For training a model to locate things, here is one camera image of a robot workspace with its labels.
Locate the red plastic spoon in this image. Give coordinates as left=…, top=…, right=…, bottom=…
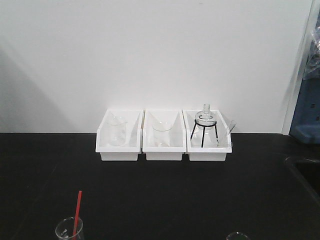
left=72, top=190, right=82, bottom=240

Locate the glass beaker in middle bin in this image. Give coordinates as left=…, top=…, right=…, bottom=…
left=152, top=121, right=173, bottom=147

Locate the glass beaker in bin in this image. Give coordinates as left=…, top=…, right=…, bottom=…
left=152, top=121, right=173, bottom=147
left=107, top=115, right=128, bottom=147

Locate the middle white plastic bin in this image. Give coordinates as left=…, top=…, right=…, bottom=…
left=142, top=109, right=187, bottom=161

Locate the white plastic bin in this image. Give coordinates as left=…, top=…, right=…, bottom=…
left=142, top=109, right=187, bottom=161
left=95, top=109, right=144, bottom=161
left=182, top=109, right=232, bottom=162

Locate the glass beaker in left bin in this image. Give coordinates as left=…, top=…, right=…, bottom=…
left=107, top=115, right=128, bottom=147

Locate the left white plastic bin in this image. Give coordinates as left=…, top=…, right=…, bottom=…
left=95, top=109, right=144, bottom=161

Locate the round glass flask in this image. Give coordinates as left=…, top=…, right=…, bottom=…
left=191, top=103, right=219, bottom=148

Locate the right white plastic bin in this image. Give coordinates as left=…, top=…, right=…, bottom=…
left=182, top=109, right=232, bottom=162

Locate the glass measuring cylinder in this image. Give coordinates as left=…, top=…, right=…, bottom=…
left=217, top=120, right=237, bottom=147

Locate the front right glass beaker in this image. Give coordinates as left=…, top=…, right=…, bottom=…
left=225, top=231, right=250, bottom=240

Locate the front left glass beaker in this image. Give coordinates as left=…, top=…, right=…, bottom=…
left=55, top=216, right=85, bottom=240

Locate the blue lab equipment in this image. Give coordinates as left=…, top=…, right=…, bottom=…
left=289, top=0, right=320, bottom=145

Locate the black sink basin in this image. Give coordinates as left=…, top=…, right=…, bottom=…
left=284, top=157, right=320, bottom=203

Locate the black wire tripod stand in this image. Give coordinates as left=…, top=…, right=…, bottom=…
left=190, top=119, right=218, bottom=147

